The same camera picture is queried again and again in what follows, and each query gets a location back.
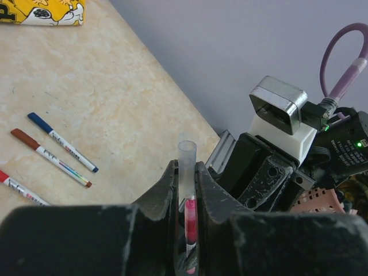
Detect small red pen cap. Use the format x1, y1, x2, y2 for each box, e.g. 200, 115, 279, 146
10, 128, 40, 150

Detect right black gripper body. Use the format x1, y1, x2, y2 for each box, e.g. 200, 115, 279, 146
299, 108, 367, 187

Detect yellow plaid cloth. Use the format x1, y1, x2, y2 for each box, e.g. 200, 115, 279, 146
338, 172, 367, 220

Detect yellow folded t-shirt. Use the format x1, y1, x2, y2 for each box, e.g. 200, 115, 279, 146
1, 0, 86, 26

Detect pink plastic basket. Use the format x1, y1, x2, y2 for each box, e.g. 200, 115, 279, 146
290, 189, 345, 213

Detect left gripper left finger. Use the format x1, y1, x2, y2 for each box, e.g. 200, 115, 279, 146
1, 160, 178, 275

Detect clear plastic pen cap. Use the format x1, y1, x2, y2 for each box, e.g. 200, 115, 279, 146
178, 132, 197, 212

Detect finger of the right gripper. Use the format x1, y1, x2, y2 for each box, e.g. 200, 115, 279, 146
217, 133, 296, 212

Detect white pen red tip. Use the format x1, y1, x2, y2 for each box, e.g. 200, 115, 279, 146
3, 176, 51, 206

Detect dark red pen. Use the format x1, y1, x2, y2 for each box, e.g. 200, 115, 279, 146
184, 197, 198, 259

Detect white pen blue markings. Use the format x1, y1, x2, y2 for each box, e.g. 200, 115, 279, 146
35, 145, 92, 188

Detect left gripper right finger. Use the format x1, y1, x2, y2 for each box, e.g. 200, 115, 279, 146
196, 162, 367, 275

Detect blue pen cap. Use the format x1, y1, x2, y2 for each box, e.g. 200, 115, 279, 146
27, 112, 53, 134

